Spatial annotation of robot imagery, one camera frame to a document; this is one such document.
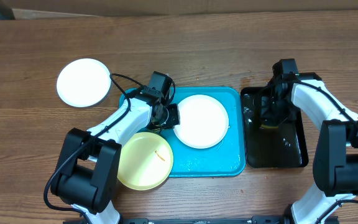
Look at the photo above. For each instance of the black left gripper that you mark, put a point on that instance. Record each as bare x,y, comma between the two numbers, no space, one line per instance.
175,119

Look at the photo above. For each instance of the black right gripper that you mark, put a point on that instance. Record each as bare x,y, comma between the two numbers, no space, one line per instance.
268,109

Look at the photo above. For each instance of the yellow green sponge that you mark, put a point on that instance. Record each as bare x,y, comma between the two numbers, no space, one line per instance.
269,126

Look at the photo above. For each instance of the white plate with ketchup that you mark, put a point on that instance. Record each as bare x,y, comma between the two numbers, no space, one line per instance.
203,122

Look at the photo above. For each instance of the cream white plate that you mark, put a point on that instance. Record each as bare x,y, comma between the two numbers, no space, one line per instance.
83,82

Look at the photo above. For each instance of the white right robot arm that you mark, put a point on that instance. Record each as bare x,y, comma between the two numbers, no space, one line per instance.
335,165

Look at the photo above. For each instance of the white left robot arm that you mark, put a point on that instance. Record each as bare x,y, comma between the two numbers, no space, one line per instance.
88,163

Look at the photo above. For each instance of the black tray with water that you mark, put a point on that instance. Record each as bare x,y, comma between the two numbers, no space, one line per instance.
281,147

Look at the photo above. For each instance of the yellow plate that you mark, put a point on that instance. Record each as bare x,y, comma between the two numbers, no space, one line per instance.
146,161

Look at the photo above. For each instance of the cardboard panel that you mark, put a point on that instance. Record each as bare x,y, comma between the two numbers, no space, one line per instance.
177,7

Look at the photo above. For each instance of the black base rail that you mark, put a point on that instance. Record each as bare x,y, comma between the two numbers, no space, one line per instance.
254,220

